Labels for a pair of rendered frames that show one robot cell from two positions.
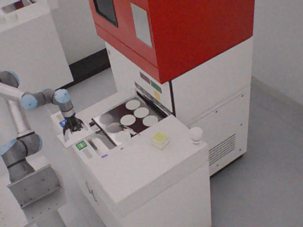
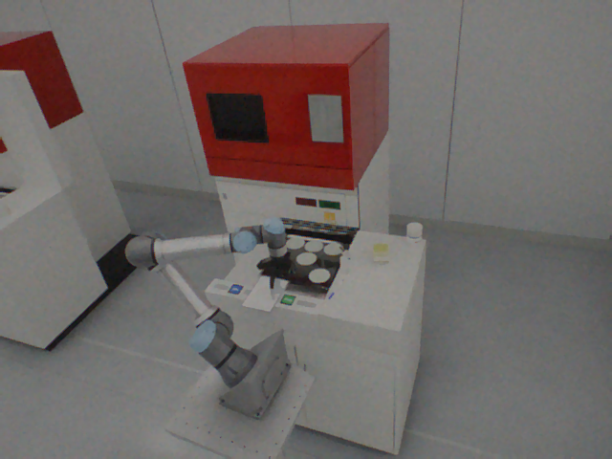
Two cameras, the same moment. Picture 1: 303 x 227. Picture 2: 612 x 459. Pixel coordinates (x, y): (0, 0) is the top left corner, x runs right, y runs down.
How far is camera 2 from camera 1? 1.31 m
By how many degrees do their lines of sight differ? 31
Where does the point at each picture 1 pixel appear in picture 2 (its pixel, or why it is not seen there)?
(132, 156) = (363, 282)
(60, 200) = (304, 379)
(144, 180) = (403, 295)
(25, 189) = (264, 381)
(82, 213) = not seen: hidden behind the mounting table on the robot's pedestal
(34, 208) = (278, 407)
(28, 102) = (251, 239)
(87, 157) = (310, 307)
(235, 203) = not seen: hidden behind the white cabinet
